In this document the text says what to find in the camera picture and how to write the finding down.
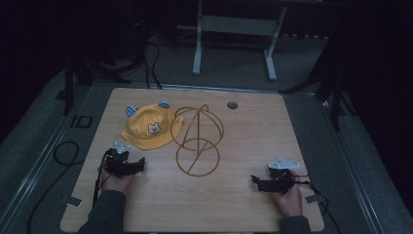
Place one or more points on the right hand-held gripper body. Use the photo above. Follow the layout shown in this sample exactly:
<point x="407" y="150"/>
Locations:
<point x="281" y="177"/>

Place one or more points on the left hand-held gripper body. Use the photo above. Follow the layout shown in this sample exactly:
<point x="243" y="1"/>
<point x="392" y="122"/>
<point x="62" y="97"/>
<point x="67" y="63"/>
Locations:
<point x="117" y="164"/>

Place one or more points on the person's left hand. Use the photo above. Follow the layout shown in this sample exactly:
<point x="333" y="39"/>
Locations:
<point x="115" y="183"/>

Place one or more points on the person's right hand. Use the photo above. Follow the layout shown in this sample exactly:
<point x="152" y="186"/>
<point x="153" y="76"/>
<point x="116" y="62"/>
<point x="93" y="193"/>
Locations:
<point x="291" y="201"/>

